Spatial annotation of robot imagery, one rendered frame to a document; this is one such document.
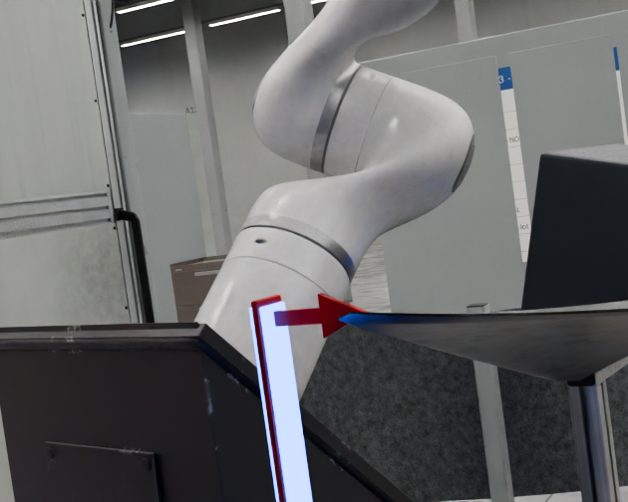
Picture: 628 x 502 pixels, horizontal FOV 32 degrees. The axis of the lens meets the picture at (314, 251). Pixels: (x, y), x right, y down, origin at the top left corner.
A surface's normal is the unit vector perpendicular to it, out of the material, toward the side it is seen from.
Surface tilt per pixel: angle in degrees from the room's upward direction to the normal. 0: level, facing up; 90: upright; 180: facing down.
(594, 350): 156
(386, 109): 69
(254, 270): 50
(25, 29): 90
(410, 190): 130
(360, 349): 90
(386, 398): 90
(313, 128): 107
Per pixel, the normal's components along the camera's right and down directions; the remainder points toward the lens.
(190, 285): -0.40, 0.11
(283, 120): -0.41, 0.43
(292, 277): 0.30, -0.36
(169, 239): 0.88, -0.10
